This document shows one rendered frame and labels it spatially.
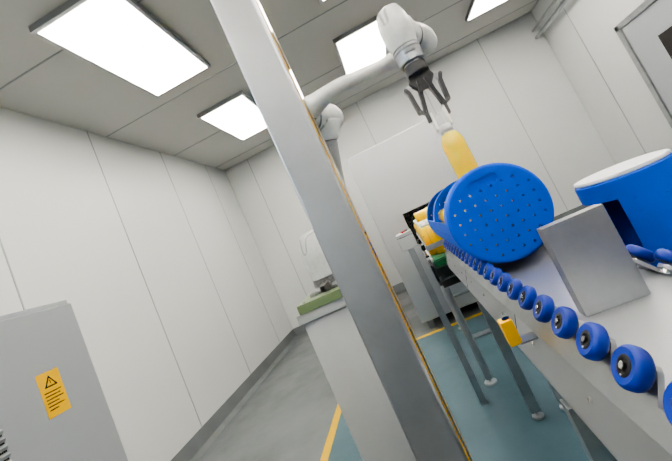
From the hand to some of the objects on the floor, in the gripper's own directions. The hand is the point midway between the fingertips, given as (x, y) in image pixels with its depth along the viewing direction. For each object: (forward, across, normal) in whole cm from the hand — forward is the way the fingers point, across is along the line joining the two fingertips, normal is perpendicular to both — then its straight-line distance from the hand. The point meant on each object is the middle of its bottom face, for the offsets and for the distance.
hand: (440, 119), depth 111 cm
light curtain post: (+143, -33, -67) cm, 161 cm away
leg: (+143, -6, +75) cm, 162 cm away
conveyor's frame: (+143, +2, +168) cm, 221 cm away
